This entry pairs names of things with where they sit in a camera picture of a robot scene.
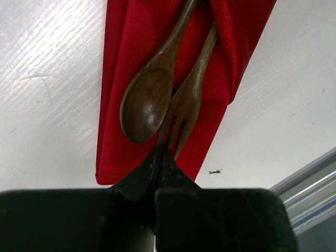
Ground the red cloth napkin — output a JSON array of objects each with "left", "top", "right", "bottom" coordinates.
[{"left": 95, "top": 1, "right": 275, "bottom": 185}]

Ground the dark wooden spoon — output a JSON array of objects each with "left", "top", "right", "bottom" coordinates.
[{"left": 120, "top": 1, "right": 197, "bottom": 143}]

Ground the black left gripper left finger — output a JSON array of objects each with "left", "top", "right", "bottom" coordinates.
[{"left": 1, "top": 148, "right": 160, "bottom": 251}]

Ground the aluminium front rail frame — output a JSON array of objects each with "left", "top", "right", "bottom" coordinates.
[{"left": 269, "top": 146, "right": 336, "bottom": 236}]

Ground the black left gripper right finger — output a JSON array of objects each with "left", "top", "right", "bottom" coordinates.
[{"left": 155, "top": 149, "right": 299, "bottom": 251}]

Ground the dark wooden fork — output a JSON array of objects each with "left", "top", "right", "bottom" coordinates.
[{"left": 157, "top": 22, "right": 218, "bottom": 159}]

